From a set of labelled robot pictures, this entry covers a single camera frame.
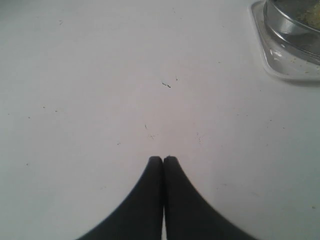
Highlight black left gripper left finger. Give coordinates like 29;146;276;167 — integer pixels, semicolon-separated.
79;156;164;240

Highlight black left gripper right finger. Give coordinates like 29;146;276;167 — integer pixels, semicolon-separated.
163;156;254;240

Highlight yellow and white grains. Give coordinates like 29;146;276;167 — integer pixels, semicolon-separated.
299;2;320;29

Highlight round stainless steel sieve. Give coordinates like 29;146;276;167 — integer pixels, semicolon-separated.
263;0;320;65

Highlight white plastic tray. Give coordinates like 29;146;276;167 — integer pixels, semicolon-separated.
248;0;320;84

